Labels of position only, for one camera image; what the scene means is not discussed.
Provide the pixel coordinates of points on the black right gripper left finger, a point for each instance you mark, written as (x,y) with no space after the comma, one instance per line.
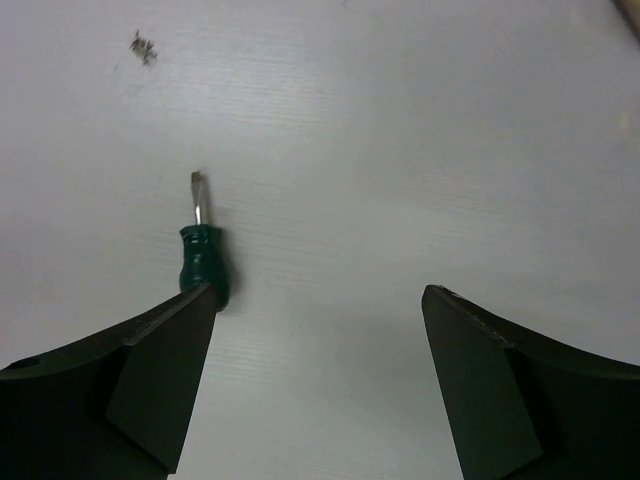
(114,405)

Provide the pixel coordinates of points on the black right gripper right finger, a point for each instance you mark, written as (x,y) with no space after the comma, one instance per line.
(521,405)

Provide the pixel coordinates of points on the stubby green flathead screwdriver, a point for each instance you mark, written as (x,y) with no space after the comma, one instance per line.
(204,258)

